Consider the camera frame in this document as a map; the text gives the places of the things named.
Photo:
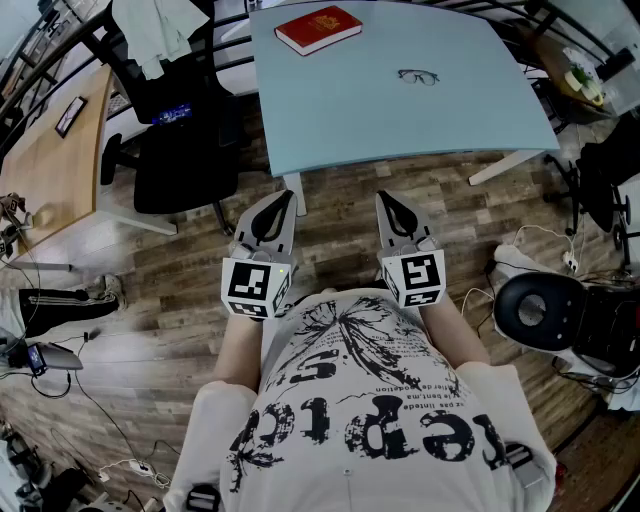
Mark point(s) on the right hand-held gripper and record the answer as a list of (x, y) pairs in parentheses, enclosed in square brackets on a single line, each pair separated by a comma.
[(415, 275)]

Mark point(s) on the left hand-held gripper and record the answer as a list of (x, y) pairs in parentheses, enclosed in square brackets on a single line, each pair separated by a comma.
[(250, 280)]

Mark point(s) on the black eyeglasses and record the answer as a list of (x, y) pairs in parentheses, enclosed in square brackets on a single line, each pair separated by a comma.
[(409, 77)]

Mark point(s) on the person's left forearm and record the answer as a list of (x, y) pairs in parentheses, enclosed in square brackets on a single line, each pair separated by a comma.
[(237, 355)]

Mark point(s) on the person's right forearm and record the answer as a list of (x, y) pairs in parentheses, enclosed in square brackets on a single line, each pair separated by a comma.
[(450, 335)]

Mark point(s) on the white table leg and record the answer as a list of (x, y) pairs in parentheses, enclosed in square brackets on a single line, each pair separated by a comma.
[(296, 192), (502, 167)]

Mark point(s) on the black office chair with garment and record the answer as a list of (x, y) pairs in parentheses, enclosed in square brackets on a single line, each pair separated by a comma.
[(185, 165)]

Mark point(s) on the white power strip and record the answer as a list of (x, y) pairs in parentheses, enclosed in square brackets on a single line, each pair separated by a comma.
[(140, 467), (571, 260)]

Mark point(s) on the black round stool seat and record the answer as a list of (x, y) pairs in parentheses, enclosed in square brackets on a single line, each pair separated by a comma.
[(555, 330)]

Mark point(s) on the light blue table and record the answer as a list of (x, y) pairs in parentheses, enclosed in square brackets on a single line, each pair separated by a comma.
[(232, 42)]

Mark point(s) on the person in printed white shirt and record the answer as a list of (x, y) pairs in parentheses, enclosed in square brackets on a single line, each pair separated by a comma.
[(360, 415)]

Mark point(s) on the red hardcover book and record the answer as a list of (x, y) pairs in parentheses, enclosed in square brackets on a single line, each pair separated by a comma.
[(317, 27)]

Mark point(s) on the black mesh office chair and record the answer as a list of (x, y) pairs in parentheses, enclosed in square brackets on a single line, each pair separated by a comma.
[(607, 170)]

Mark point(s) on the beige tape roll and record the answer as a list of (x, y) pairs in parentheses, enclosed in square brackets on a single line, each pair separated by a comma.
[(46, 215)]

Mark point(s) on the black framed picture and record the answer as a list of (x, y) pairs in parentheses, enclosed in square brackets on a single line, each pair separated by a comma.
[(71, 116)]

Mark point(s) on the pale green garment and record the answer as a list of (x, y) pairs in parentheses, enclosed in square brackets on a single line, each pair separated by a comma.
[(155, 30)]

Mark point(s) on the potted plant in white pot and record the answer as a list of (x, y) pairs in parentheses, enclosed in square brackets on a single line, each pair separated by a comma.
[(582, 77)]

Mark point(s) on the gray device with screen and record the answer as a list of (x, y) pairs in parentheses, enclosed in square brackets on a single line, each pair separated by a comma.
[(55, 357)]

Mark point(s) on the idle gray gripper tool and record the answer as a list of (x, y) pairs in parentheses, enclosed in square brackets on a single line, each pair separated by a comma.
[(12, 230)]

